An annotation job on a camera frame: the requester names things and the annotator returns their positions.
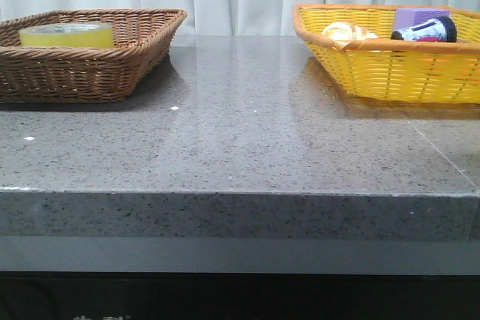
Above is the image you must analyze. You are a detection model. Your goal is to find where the purple foam block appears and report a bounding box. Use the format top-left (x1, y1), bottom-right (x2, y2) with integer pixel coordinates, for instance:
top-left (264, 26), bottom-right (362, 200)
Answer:
top-left (393, 7), bottom-right (451, 30)

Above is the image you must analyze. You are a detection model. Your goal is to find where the yellow packing tape roll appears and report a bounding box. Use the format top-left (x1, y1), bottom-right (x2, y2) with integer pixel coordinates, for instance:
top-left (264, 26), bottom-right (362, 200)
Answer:
top-left (18, 22), bottom-right (115, 49)

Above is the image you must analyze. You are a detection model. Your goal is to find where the black capped printed bottle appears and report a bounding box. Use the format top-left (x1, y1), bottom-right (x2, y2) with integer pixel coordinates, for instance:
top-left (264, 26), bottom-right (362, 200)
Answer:
top-left (391, 16), bottom-right (458, 43)

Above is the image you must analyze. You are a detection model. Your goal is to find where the croissant bread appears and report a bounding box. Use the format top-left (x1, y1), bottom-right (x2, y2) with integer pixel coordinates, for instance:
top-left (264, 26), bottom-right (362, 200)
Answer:
top-left (322, 22), bottom-right (379, 41)

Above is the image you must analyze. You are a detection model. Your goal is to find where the brown wicker basket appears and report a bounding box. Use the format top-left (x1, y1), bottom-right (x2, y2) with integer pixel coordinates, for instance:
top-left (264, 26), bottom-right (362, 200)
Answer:
top-left (1, 8), bottom-right (188, 103)

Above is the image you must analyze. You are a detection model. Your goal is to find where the yellow woven plastic basket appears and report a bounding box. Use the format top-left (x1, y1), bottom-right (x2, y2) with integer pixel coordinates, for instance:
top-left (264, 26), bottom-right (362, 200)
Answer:
top-left (292, 4), bottom-right (479, 103)

